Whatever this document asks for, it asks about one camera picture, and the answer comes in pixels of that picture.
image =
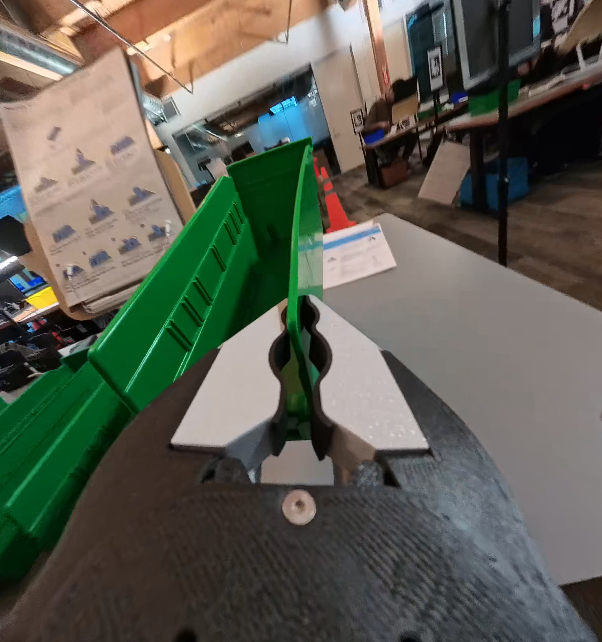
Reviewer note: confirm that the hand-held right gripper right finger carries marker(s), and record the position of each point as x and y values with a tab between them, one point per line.
366	401

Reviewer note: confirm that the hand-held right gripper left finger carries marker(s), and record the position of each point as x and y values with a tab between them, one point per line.
225	401

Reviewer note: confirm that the green plastic bin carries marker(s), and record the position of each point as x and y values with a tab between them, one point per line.
205	281
40	476

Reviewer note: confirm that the grey desk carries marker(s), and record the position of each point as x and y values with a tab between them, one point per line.
481	351

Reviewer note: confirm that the laminated paper sheet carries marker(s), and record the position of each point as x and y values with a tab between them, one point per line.
356	256

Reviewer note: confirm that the orange traffic cone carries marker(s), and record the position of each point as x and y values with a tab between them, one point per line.
338	210
321	175

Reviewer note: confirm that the yellow plastic bin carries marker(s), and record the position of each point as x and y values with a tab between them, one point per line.
41	298

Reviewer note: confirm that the brown bag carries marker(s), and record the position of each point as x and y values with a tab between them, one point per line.
394	174

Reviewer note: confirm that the white panel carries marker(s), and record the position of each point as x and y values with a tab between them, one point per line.
443	173

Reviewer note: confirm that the blue storage box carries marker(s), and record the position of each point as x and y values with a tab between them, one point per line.
491	185

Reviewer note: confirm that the printed instruction sheet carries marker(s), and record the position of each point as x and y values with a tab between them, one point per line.
80	175

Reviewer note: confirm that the black stand pole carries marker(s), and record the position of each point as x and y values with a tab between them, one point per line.
503	150

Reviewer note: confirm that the printed marker sign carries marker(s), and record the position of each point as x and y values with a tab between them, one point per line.
435	67

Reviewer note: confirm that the large monitor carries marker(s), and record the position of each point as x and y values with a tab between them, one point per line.
501	35

